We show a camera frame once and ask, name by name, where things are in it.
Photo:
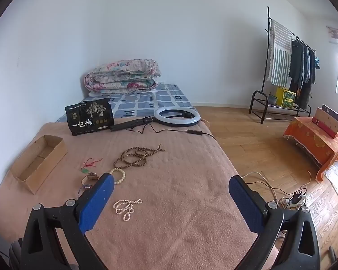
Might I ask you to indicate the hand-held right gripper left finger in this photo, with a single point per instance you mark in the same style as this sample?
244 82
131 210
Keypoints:
97 199

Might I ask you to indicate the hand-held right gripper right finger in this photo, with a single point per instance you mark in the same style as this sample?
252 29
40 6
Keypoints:
243 202

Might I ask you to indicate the thin dark bangle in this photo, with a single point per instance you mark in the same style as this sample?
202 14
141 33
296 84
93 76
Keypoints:
79 191

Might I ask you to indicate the white power strip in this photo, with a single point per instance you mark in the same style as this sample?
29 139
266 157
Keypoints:
297 198

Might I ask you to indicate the black snack bag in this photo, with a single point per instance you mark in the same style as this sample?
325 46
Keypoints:
90 116

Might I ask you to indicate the orange cloth covered table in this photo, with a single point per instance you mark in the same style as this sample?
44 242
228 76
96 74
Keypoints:
312 140

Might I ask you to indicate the blue checked bed sheet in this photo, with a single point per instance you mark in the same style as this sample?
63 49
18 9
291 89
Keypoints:
146 104

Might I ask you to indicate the red flat box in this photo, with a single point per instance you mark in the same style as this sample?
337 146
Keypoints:
324 128

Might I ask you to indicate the yellow box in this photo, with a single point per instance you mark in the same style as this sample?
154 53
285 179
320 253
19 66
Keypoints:
286 98

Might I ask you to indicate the beige cardboard gift box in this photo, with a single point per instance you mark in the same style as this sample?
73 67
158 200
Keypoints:
326 121

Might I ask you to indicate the folded floral quilt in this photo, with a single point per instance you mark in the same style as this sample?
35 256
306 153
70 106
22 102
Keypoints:
121 76

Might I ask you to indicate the purple flat box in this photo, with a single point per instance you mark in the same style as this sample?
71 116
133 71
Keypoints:
332 112

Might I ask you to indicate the dark hanging jacket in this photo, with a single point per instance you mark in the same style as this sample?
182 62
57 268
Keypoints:
296 62

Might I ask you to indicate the striped green white cloth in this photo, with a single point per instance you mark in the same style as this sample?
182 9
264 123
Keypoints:
278 56

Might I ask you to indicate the black hanging garment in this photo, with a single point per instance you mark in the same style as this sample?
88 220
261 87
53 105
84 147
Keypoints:
312 67

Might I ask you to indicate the blue denim garment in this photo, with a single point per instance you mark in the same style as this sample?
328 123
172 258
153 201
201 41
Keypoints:
307 64

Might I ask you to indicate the black metal clothes rack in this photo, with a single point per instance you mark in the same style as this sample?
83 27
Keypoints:
268 33

